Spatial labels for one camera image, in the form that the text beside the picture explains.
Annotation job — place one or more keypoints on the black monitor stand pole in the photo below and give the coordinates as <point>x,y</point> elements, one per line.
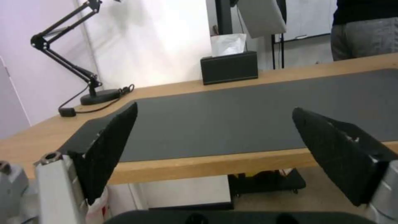
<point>223,17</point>

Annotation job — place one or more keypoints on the dark grey desk mat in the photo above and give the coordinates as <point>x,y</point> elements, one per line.
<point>248,114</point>

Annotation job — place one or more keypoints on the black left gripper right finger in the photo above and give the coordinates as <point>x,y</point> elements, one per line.
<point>334,149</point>

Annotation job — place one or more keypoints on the grey tilted monitor panel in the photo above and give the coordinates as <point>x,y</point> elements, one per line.
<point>262,17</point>

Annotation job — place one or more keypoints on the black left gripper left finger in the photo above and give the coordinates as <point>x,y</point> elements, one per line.
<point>104,149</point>

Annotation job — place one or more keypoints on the black tissue box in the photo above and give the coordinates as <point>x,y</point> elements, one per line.
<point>229,67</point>

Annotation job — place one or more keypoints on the person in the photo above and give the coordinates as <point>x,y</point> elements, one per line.
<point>363,29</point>

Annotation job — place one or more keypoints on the white tissue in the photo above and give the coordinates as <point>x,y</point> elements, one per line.
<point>228,44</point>

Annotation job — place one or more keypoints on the white bin with red label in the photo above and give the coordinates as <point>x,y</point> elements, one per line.
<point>98,207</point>

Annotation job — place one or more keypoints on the black articulated desk lamp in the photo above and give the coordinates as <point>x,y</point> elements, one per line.
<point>66,58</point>

